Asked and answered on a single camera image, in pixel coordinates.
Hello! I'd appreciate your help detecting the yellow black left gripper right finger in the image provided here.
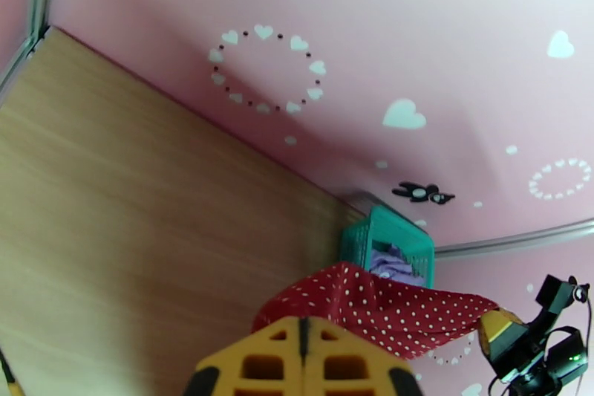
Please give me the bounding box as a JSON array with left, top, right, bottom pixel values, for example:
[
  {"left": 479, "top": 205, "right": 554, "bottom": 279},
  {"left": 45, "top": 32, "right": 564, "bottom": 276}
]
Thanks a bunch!
[{"left": 304, "top": 315, "right": 425, "bottom": 396}]

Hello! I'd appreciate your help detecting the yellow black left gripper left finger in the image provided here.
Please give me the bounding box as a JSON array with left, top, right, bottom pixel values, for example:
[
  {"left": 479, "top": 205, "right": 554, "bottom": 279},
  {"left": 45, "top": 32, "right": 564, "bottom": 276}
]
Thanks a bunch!
[{"left": 183, "top": 315, "right": 305, "bottom": 396}]

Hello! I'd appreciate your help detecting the red white-dotted cloth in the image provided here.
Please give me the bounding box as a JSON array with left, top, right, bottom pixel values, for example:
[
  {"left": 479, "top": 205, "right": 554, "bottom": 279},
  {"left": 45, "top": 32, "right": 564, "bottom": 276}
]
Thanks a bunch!
[{"left": 252, "top": 261, "right": 500, "bottom": 360}]

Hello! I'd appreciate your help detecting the purple shirt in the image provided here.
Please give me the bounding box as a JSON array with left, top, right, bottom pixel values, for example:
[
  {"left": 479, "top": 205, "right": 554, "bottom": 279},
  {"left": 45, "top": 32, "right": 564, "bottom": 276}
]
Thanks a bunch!
[{"left": 369, "top": 244, "right": 425, "bottom": 287}]

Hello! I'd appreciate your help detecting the teal plastic laundry basket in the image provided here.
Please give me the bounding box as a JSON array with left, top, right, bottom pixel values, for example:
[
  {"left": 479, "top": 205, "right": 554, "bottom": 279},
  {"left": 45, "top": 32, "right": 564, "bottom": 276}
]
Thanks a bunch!
[{"left": 341, "top": 205, "right": 436, "bottom": 290}]

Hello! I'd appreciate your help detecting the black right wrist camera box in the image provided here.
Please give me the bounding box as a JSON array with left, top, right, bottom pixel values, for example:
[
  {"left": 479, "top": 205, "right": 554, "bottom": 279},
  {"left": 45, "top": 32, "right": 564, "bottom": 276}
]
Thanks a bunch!
[{"left": 535, "top": 273, "right": 578, "bottom": 317}]

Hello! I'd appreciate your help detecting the black bear wall sticker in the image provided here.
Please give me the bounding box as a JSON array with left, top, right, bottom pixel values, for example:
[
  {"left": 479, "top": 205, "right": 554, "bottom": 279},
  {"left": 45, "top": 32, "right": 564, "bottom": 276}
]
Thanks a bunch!
[
  {"left": 391, "top": 181, "right": 457, "bottom": 207},
  {"left": 567, "top": 275, "right": 591, "bottom": 304}
]

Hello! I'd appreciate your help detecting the yellow handled screwdriver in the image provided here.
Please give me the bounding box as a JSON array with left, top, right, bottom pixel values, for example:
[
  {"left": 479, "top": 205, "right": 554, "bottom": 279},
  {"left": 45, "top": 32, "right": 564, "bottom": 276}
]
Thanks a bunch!
[{"left": 0, "top": 350, "right": 25, "bottom": 396}]

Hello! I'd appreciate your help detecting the aluminium table side rail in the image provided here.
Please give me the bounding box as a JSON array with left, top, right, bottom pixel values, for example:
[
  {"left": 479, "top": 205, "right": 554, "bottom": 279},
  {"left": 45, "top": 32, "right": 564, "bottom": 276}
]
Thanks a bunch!
[{"left": 0, "top": 30, "right": 51, "bottom": 101}]

